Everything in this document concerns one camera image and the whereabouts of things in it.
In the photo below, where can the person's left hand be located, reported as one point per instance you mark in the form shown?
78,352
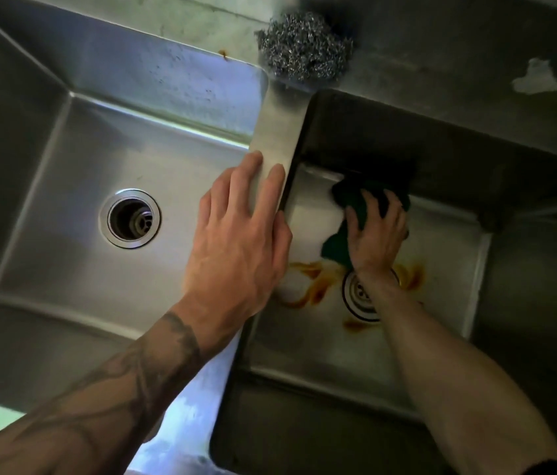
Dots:
234,262

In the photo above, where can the green scouring cloth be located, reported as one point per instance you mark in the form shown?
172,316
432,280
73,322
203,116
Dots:
338,242

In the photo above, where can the person's right hand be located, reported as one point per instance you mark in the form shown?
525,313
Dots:
377,247

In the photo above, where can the grey steel wool scourer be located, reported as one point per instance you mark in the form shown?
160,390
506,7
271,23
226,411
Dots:
303,46

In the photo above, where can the person's right forearm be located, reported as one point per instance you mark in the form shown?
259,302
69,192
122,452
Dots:
456,390

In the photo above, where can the stainless steel sink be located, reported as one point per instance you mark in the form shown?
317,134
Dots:
71,272
456,252

